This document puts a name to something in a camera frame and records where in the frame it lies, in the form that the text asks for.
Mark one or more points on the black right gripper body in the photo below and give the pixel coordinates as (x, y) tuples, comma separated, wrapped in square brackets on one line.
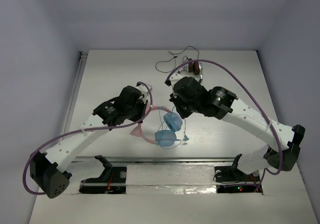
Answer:
[(184, 108)]

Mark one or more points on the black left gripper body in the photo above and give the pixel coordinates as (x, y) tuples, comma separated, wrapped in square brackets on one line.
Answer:
[(141, 109)]

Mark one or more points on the pink blue cat-ear headphones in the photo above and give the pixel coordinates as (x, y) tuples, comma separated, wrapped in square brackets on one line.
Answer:
[(165, 137)]

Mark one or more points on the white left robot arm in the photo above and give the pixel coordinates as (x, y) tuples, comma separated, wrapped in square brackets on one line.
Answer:
[(45, 172)]

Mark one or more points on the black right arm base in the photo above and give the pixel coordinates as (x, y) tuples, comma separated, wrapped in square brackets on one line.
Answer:
[(231, 180)]

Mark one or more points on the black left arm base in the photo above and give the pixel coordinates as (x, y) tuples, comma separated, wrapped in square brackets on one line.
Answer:
[(112, 180)]

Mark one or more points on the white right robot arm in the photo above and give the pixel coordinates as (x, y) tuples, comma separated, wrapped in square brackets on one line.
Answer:
[(282, 142)]

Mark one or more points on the brown silver headphones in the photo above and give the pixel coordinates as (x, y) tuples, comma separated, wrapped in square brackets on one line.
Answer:
[(193, 69)]

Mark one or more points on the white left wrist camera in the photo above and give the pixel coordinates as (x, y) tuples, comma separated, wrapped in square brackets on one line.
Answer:
[(145, 89)]

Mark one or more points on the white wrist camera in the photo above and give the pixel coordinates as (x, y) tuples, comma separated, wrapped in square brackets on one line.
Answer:
[(173, 79), (145, 89)]

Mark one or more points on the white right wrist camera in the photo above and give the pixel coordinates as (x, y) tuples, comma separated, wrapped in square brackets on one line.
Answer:
[(173, 79)]

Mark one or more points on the aluminium rail front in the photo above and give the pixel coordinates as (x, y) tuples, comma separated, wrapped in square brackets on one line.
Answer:
[(140, 160)]

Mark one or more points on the aluminium rail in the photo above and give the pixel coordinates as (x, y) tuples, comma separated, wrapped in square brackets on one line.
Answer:
[(74, 92), (140, 160)]

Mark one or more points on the aluminium rail left side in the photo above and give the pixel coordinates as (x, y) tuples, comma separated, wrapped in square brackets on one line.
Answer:
[(74, 92)]

